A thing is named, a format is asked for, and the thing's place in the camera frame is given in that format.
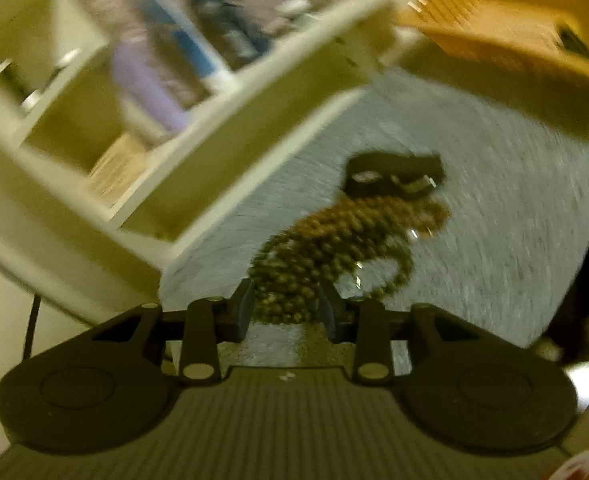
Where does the grey-blue towel mat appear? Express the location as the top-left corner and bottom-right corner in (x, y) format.
(158, 67), (589, 377)

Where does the brown wooden bead necklace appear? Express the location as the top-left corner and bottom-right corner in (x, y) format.
(299, 194), (451, 247)

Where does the black bracelet with metal clasp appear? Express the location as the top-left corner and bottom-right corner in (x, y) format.
(343, 151), (447, 197)

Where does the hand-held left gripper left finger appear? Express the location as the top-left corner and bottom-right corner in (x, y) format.
(92, 278), (256, 387)

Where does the black cable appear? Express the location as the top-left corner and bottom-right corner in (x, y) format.
(20, 293), (44, 364)

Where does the black tube with white cap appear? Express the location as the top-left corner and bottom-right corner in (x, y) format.
(20, 48), (83, 112)

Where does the lilac cosmetic tube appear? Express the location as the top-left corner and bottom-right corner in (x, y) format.
(108, 42), (191, 134)

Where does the orange plastic tray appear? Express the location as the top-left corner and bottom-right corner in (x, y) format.
(393, 0), (589, 92)

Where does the black leather cuff bracelet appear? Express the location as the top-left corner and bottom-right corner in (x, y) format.
(556, 22), (589, 67)

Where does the dark wooden bead necklace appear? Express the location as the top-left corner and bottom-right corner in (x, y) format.
(247, 231), (416, 327)

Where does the dark blue spray bottle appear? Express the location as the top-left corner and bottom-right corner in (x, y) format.
(178, 0), (276, 59)

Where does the cream wooden shelf unit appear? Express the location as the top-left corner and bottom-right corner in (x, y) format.
(0, 0), (426, 312)

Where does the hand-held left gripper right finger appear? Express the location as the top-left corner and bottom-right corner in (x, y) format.
(319, 279), (481, 387)

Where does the tan cardboard box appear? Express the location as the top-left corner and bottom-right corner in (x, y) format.
(86, 132), (151, 207)

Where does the white and blue tube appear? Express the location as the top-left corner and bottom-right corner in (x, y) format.
(143, 0), (236, 87)

